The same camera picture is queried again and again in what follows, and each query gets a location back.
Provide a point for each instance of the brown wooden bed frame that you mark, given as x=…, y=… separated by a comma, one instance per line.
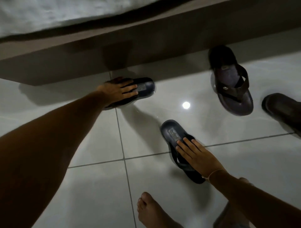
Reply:
x=145, y=40

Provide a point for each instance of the person's left middle finger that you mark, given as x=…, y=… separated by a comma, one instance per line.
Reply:
x=130, y=87

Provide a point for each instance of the person's right little finger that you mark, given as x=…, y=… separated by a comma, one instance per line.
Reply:
x=198, y=145

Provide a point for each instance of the person's right hand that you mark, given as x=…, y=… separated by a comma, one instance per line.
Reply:
x=202, y=159

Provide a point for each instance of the person's left hand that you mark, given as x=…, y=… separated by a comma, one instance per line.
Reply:
x=112, y=90

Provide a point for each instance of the person's right forearm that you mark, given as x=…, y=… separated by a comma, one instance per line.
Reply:
x=254, y=202

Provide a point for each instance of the white bed sheet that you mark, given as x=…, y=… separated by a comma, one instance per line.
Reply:
x=58, y=14

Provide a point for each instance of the person's left forearm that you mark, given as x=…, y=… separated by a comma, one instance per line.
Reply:
x=47, y=150

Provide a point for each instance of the dark brown sandal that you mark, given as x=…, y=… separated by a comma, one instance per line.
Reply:
x=282, y=108

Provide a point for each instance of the person's left little finger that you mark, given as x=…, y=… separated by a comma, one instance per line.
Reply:
x=118, y=79

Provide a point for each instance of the dark blue flip-flop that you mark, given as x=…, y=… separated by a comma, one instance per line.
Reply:
x=145, y=87
x=171, y=132

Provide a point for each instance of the person's right middle finger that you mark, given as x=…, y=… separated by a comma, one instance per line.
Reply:
x=185, y=148

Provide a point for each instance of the person's bare foot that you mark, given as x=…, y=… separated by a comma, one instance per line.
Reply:
x=152, y=213

